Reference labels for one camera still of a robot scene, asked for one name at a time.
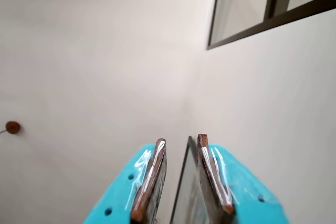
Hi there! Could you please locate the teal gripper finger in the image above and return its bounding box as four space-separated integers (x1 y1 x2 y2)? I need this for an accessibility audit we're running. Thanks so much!
83 137 168 224
196 133 291 224

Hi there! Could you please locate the dark framed glass panel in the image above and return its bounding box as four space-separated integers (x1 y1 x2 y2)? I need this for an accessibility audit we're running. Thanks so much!
170 136 211 224

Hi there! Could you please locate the dark framed window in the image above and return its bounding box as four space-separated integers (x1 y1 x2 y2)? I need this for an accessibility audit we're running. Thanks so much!
206 0 336 50

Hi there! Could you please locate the brown round wall knob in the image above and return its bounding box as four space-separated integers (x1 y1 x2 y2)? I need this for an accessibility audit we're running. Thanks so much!
5 121 21 135

